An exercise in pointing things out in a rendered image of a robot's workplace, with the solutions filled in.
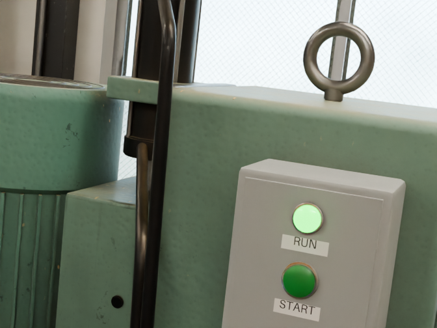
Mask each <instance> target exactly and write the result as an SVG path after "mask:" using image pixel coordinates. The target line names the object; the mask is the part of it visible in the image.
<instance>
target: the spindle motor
mask: <svg viewBox="0 0 437 328"><path fill-rule="evenodd" d="M106 94H107V85H103V84H99V83H91V82H86V81H77V80H71V79H61V78H55V77H44V76H37V75H23V74H6V73H0V328H55V325H56V317H57V301H58V292H59V276H60V260H61V251H62V235H63V226H64V211H65V202H66V195H67V193H70V192H73V191H78V190H81V189H85V188H88V187H93V186H96V185H101V184H106V183H109V182H113V181H116V180H118V168H119V160H120V147H121V138H122V124H123V117H124V102H125V101H124V100H117V99H112V98H107V97H106Z"/></svg>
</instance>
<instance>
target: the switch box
mask: <svg viewBox="0 0 437 328"><path fill-rule="evenodd" d="M405 189H406V184H405V181H403V180H401V179H397V178H389V177H385V176H377V175H372V174H364V173H359V172H352V171H344V170H339V169H331V168H326V167H318V166H314V165H306V164H301V163H293V162H288V161H281V160H276V159H265V160H263V161H259V162H257V163H253V164H251V165H247V166H245V167H241V170H240V171H239V180H238V186H237V198H236V203H235V215H234V221H233V232H232V244H231V249H230V261H229V267H228V278H227V285H226V295H225V302H224V313H223V319H222V328H386V320H387V315H388V307H389V302H390V293H391V284H392V279H393V270H394V266H395V257H396V252H397V244H398V239H399V230H400V225H401V217H402V212H403V203H404V194H405ZM304 202H311V203H314V204H316V205H317V206H318V207H320V209H321V210H322V212H323V215H324V223H323V225H322V227H321V229H320V230H319V231H317V232H316V233H314V234H303V233H301V232H299V231H298V230H297V229H296V228H295V227H294V225H293V222H292V214H293V211H294V209H295V208H296V207H297V206H298V205H299V204H302V203H304ZM282 234H285V235H290V236H296V237H300V238H306V239H313V240H317V241H323V242H327V243H329V246H328V256H327V257H326V256H320V255H316V254H310V253H304V252H300V251H294V250H289V249H283V248H281V245H282ZM298 261H300V262H305V263H308V264H309V265H311V266H312V267H313V268H314V269H315V270H316V272H317V274H318V276H319V286H318V289H317V291H316V292H315V293H314V294H313V295H312V296H311V297H309V298H307V299H295V298H293V297H291V296H290V295H288V294H287V293H286V292H285V290H284V289H283V286H282V282H281V277H282V272H283V270H284V269H285V268H286V267H287V266H288V265H289V264H291V263H293V262H298ZM274 298H277V299H283V300H286V301H292V302H295V303H300V304H304V305H309V306H313V307H319V308H321V310H320V316H319V321H313V320H308V319H305V318H299V317H296V316H291V315H287V314H282V313H279V312H273V309H274Z"/></svg>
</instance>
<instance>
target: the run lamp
mask: <svg viewBox="0 0 437 328"><path fill-rule="evenodd" d="M292 222H293V225H294V227H295V228H296V229H297V230H298V231H299V232H301V233H303V234H314V233H316V232H317V231H319V230H320V229H321V227H322V225H323V223H324V215H323V212H322V210H321V209H320V207H318V206H317V205H316V204H314V203H311V202H304V203H302V204H299V205H298V206H297V207H296V208H295V209H294V211H293V214H292Z"/></svg>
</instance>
